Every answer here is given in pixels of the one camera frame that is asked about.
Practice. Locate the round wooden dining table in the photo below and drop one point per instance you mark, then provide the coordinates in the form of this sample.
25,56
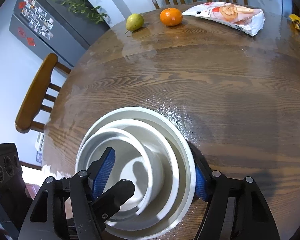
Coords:
234,96

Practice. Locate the white snack bag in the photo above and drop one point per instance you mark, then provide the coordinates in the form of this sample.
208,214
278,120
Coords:
247,20

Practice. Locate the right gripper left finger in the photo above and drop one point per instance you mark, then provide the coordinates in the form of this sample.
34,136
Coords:
99,172

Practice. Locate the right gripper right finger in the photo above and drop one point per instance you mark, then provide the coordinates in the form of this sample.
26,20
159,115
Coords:
202,190

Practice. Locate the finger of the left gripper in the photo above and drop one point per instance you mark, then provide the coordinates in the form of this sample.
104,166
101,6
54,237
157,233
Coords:
107,204

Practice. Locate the grey refrigerator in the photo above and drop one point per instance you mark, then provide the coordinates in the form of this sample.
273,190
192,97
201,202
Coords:
48,26

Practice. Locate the orange tangerine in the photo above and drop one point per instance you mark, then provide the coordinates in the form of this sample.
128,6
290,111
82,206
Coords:
171,17

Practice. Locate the tall white cup bowl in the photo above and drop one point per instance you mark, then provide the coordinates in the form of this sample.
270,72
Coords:
133,161

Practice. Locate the wide white bowl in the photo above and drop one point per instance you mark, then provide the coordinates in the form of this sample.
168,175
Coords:
182,152

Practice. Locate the green pear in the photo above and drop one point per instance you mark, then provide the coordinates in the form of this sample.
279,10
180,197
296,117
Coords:
134,22

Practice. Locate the medium white bowl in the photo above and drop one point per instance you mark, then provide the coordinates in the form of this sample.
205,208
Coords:
161,205

